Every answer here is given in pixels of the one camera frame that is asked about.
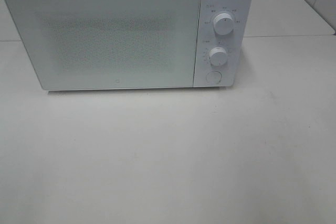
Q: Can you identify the white microwave door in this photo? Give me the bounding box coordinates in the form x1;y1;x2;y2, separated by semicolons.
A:
5;0;199;91

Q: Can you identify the round door release button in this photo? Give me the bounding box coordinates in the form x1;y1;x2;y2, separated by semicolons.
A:
206;71;222;85

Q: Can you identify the upper white power knob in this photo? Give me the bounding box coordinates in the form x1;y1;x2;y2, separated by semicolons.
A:
213;12;235;36

